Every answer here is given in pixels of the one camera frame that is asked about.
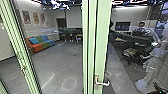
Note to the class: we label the green framed glass door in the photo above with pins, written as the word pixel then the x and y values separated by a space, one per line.
pixel 101 36

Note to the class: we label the green framed glass wall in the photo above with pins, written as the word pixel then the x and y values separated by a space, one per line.
pixel 86 40

